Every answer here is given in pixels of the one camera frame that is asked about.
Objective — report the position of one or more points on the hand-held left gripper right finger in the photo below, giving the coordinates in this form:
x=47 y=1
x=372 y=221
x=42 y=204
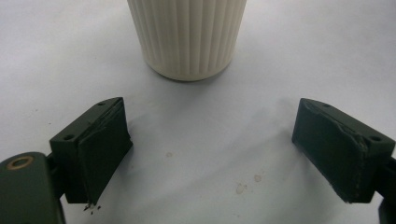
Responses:
x=339 y=149

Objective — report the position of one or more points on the pale green ribbed pump bottle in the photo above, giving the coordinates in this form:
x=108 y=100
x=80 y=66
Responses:
x=186 y=37

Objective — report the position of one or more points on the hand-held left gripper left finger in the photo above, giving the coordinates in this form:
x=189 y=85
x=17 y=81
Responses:
x=93 y=149

